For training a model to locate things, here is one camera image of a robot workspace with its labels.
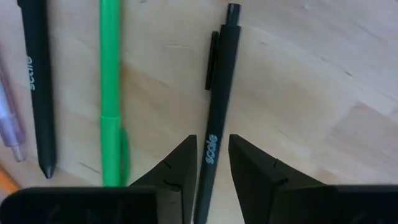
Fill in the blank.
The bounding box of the orange pencil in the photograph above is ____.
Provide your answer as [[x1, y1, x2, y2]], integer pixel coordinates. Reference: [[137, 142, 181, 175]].
[[0, 166, 21, 195]]

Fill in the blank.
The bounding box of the green marker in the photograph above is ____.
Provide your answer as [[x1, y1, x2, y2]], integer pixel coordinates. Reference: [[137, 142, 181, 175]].
[[98, 0, 131, 187]]

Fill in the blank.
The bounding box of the black scale pen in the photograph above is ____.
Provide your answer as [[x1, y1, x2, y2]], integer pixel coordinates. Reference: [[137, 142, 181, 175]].
[[192, 2, 242, 224], [17, 0, 58, 180]]

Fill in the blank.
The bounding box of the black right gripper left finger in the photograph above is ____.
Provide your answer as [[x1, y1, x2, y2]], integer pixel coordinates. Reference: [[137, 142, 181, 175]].
[[0, 134, 198, 224]]

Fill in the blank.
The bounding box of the purple pen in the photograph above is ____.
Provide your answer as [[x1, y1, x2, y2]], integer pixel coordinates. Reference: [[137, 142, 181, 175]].
[[0, 52, 27, 163]]

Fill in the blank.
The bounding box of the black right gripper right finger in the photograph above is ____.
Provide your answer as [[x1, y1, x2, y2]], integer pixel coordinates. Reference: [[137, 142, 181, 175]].
[[228, 134, 398, 224]]

